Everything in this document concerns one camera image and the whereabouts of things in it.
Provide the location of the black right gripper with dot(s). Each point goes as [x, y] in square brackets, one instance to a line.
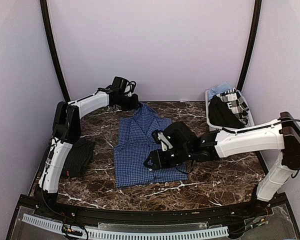
[159, 161]

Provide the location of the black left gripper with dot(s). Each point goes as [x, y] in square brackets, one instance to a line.
[135, 104]

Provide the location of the blue checkered long sleeve shirt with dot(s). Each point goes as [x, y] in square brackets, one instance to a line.
[135, 143]

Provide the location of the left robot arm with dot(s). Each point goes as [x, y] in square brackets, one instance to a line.
[66, 128]

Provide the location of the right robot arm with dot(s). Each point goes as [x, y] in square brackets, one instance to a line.
[282, 134]

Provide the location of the folded black striped shirt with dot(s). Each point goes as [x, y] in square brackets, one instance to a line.
[78, 159]

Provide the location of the black garment in basket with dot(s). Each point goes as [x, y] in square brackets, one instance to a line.
[220, 115]

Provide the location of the white plastic laundry basket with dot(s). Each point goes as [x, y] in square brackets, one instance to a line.
[213, 127]

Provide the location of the light blue shirt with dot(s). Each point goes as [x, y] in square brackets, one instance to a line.
[218, 90]

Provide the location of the black white plaid shirt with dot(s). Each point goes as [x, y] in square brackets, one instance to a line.
[236, 104]

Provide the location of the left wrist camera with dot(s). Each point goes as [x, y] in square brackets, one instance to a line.
[119, 82]

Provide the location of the black front rail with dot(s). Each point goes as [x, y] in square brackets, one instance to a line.
[228, 214]

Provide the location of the white slotted cable duct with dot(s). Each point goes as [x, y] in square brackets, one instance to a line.
[108, 231]

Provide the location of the left black corner post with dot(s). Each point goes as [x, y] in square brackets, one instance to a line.
[53, 50]

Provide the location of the black corner post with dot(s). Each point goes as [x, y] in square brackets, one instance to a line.
[250, 44]
[53, 50]

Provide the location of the right black corner post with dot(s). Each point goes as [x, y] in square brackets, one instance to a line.
[250, 44]

